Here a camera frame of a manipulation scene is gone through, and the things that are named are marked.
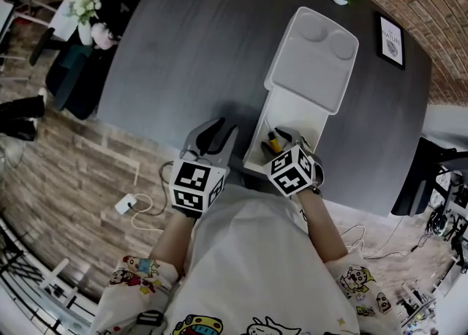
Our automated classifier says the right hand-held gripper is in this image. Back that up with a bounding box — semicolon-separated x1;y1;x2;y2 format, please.
260;126;325;199

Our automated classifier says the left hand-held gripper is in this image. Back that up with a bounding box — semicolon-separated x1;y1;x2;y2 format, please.
168;117;240;219

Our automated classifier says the yellow tool with black tip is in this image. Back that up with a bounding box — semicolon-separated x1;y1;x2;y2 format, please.
263;121;284;154

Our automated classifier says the white plastic tray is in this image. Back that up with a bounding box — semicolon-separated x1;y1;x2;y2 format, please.
242;6;361;181

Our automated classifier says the person's left forearm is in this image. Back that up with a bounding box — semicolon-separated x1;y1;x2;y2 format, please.
148;212;195;279

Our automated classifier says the person's right forearm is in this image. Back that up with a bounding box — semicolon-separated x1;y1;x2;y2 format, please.
295;189;349;265

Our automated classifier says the white power strip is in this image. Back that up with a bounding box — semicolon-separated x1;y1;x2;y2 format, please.
113;193;139;215

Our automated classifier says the white cartoon print shirt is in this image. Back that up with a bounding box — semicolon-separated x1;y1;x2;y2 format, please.
88;182;403;335

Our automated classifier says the black mesh office chair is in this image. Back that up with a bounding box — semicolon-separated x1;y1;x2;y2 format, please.
390;136;468;217

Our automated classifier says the black framed picture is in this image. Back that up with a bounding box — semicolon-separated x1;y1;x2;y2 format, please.
374;11;407;72

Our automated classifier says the pale pink flower bunch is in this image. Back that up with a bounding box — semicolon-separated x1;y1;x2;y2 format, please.
90;21;121;51

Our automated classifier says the dark green cabinet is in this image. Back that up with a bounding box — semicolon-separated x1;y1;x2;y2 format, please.
45;42;113;121

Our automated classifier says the black and white helmet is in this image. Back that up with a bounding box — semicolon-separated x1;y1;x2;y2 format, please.
426;210;448;235

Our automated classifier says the white flower bouquet in vase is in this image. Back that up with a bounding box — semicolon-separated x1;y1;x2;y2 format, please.
67;0;103;46

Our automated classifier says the white side table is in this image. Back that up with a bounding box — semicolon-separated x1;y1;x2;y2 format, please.
47;0;80;44

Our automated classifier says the white metal railing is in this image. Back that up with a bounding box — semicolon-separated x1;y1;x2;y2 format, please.
0;216;99;335

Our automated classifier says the white power cable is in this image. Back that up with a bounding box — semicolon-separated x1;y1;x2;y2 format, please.
130;192;165;232

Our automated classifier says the white floor cable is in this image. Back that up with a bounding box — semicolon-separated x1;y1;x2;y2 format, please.
339;224;366;254

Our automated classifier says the black strap buckle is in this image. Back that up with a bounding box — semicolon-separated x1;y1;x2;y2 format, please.
135;309;165;327

